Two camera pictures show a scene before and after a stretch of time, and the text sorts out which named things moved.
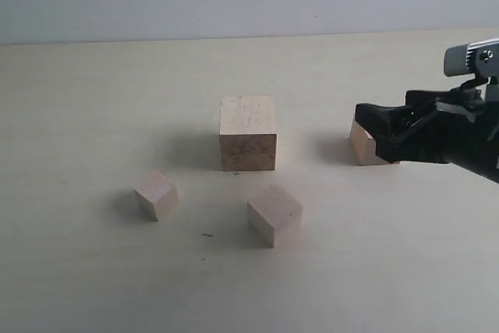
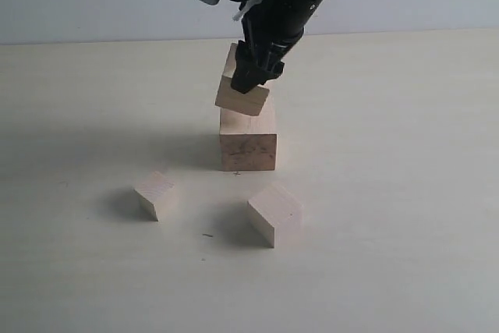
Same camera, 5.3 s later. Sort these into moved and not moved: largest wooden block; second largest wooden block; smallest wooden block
Moved: second largest wooden block
Not moved: smallest wooden block; largest wooden block
